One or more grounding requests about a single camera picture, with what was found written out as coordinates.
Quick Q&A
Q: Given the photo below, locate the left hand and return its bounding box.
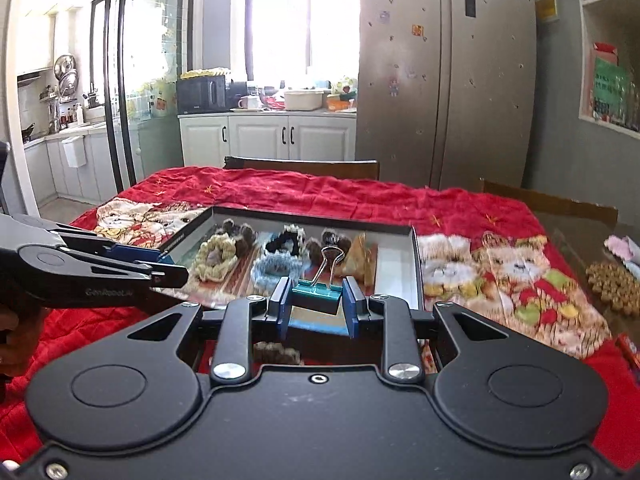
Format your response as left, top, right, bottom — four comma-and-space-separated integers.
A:
1, 307, 50, 378

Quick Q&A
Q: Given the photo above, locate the cream ruffled scrunchie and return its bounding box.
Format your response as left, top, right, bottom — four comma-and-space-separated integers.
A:
190, 234, 239, 283

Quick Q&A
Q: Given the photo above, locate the light blue scrunchie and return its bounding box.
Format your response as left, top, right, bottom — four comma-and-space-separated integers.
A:
250, 252, 310, 296

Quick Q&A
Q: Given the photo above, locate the white kitchen cabinet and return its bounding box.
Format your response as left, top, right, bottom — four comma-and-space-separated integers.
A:
179, 110, 357, 167

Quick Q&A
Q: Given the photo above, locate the cream bowl on counter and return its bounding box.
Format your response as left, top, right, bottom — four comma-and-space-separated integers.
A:
283, 89, 326, 112

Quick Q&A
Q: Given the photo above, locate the black microwave oven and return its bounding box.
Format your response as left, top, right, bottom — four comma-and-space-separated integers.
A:
177, 75, 229, 115

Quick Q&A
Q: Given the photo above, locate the olive cream-edged scrunchie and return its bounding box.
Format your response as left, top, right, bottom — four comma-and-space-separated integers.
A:
253, 341, 304, 366

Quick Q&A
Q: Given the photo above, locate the teal binder clip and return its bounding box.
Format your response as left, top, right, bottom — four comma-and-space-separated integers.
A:
292, 246, 346, 315

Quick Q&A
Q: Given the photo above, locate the brown pompom hair claw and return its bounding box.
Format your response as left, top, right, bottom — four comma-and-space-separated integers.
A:
305, 229, 352, 266
215, 218, 257, 259

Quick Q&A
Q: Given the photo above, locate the brown beaded mat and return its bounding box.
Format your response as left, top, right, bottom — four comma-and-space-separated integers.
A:
586, 262, 640, 318

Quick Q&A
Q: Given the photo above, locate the black shallow cardboard box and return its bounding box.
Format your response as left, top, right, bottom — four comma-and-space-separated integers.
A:
156, 205, 426, 361

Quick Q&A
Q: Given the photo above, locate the red quilted bedspread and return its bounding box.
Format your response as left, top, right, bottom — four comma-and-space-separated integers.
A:
1, 167, 639, 469

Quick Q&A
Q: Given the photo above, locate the white mug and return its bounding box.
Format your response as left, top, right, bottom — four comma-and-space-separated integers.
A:
238, 96, 262, 110

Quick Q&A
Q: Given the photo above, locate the black cream-edged scrunchie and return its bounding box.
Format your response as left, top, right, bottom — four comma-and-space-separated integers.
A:
265, 224, 306, 257

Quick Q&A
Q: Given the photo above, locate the steel double-door refrigerator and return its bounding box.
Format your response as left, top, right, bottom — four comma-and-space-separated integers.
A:
356, 0, 537, 190

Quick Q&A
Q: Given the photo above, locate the dark wooden chair back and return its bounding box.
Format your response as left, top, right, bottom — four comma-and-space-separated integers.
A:
224, 156, 380, 181

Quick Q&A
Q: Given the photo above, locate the brown paper pyramid sachet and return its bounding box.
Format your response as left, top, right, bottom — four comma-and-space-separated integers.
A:
334, 233, 378, 288

